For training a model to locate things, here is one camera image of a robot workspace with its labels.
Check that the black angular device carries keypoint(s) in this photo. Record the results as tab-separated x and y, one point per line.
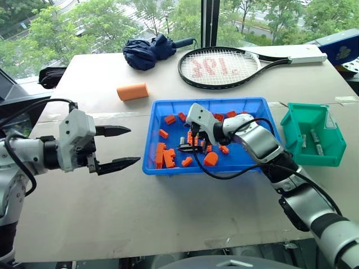
16	95

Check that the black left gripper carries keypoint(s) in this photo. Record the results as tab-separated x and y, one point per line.
84	155

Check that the navy folded umbrella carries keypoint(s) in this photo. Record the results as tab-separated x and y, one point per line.
143	53

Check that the silver battery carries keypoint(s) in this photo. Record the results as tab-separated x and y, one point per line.
319	150
314	136
304	141
183	140

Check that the tall orange toy brick stack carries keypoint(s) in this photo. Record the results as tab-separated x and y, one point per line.
160	155

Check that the black folded bag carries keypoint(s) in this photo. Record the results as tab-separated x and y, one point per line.
50	77

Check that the white tape strip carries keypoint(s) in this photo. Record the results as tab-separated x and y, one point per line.
346	99

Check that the wide orange toy brick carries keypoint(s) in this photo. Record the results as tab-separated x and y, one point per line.
170	158

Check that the black window frame post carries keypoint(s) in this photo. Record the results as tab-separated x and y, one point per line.
210	22

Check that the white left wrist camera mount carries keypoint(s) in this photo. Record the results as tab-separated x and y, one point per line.
74	126

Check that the black white tennis racket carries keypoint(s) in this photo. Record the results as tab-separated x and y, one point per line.
305	59

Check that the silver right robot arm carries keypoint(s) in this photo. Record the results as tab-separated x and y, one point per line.
261	140

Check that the rounded orange toy brick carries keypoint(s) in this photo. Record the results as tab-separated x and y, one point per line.
211	159

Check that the green plastic bin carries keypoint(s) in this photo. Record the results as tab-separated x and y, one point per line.
297	123

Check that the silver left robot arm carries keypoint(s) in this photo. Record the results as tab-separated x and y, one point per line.
23	151

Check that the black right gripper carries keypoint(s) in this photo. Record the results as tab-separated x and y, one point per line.
207	140

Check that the blue printed box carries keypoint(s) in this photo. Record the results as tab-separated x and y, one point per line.
340	42

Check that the white perforated plate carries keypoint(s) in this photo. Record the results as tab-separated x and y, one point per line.
350	67

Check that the orange foam cylinder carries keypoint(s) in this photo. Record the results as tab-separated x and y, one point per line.
132	91

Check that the blue plastic bin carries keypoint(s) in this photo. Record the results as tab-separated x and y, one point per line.
241	162

